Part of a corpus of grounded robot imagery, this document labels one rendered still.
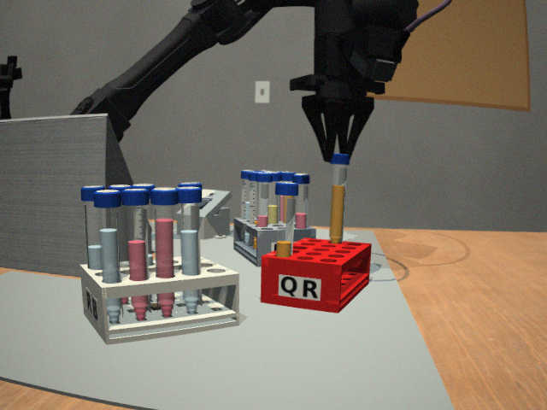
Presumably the red test tube rack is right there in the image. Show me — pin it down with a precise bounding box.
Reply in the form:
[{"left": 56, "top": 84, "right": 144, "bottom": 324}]
[{"left": 261, "top": 238, "right": 372, "bottom": 313}]

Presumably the white test tube rack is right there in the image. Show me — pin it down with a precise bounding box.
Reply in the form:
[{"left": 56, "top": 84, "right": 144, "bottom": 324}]
[{"left": 80, "top": 257, "right": 239, "bottom": 345}]

